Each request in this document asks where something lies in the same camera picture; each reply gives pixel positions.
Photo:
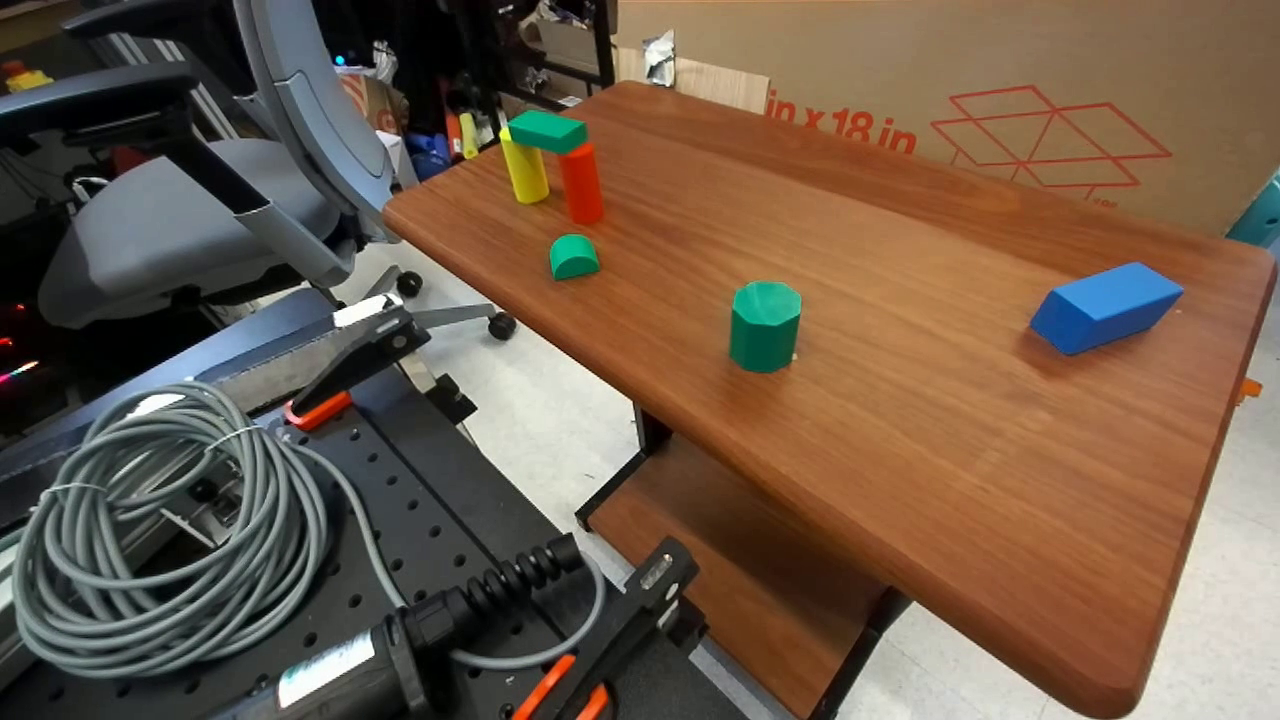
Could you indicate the grey office chair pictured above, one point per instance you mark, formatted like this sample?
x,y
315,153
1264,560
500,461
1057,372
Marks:
x,y
212,216

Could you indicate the brown wooden table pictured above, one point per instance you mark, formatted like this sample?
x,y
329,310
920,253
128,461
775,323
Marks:
x,y
1032,502

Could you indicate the green half-round block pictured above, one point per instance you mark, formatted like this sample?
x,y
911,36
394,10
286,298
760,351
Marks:
x,y
575,259

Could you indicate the large cardboard box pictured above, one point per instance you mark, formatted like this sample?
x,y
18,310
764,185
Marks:
x,y
1164,110

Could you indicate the green rectangular bar block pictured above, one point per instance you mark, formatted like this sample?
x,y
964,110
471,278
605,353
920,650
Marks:
x,y
550,128

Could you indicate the green octagonal block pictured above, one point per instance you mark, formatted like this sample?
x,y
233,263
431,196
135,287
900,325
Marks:
x,y
764,325

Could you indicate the blue rectangular block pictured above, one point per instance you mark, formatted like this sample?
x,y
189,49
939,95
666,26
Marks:
x,y
1102,310

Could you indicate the yellow round rod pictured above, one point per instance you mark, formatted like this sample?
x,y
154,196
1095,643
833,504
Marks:
x,y
525,169

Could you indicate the red round rod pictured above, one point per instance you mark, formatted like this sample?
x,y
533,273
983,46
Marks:
x,y
583,185

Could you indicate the black orange clamp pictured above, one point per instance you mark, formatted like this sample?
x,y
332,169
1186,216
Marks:
x,y
649,607
363,359

